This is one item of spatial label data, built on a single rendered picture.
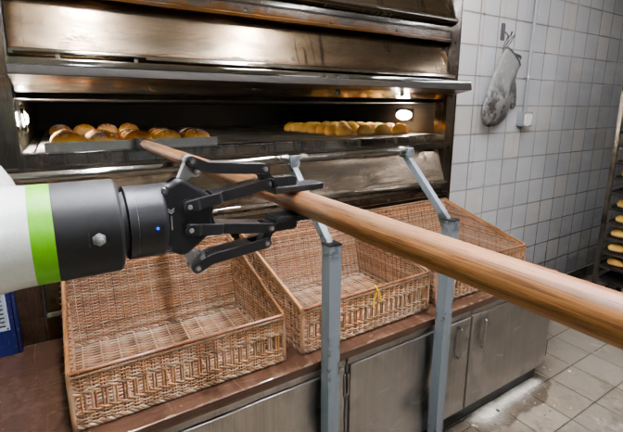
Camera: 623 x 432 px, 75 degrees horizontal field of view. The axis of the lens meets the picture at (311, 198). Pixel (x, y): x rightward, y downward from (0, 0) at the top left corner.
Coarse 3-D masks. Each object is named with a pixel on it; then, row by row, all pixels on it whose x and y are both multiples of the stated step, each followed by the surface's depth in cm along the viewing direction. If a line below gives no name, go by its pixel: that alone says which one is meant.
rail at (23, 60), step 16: (32, 64) 105; (48, 64) 107; (64, 64) 109; (80, 64) 111; (96, 64) 113; (112, 64) 115; (128, 64) 117; (144, 64) 119; (160, 64) 121; (368, 80) 162; (384, 80) 166; (400, 80) 170; (416, 80) 175; (432, 80) 180; (448, 80) 185
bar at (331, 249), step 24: (72, 168) 95; (96, 168) 97; (120, 168) 99; (144, 168) 102; (168, 168) 105; (288, 168) 126; (432, 192) 141; (336, 264) 111; (336, 288) 113; (336, 312) 114; (336, 336) 116; (336, 360) 118; (432, 360) 148; (336, 384) 119; (432, 384) 149; (336, 408) 121; (432, 408) 151
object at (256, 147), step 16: (224, 144) 154; (240, 144) 154; (256, 144) 157; (272, 144) 161; (288, 144) 164; (304, 144) 168; (320, 144) 172; (336, 144) 177; (352, 144) 181; (368, 144) 186; (384, 144) 191; (400, 144) 196; (32, 160) 121; (48, 160) 123; (64, 160) 125; (80, 160) 127; (96, 160) 130; (112, 160) 132; (128, 160) 134
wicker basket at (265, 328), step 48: (96, 288) 131; (144, 288) 138; (192, 288) 146; (240, 288) 148; (96, 336) 130; (144, 336) 133; (192, 336) 132; (240, 336) 112; (96, 384) 110; (144, 384) 100; (192, 384) 109
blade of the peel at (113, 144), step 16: (48, 144) 126; (64, 144) 128; (80, 144) 130; (96, 144) 133; (112, 144) 135; (128, 144) 138; (160, 144) 143; (176, 144) 146; (192, 144) 149; (208, 144) 152
